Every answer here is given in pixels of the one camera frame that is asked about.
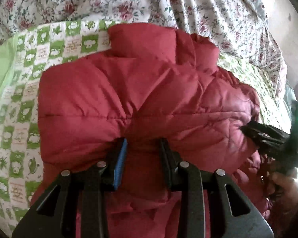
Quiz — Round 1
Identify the floral rose bed sheet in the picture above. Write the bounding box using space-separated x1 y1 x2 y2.
0 0 289 97

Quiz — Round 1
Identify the red quilted puffer jacket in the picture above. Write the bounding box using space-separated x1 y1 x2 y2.
32 24 270 237

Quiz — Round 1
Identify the person's right hand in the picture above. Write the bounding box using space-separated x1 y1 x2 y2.
266 169 298 213

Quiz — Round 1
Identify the green white patterned quilt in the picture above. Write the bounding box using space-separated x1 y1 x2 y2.
0 21 282 236

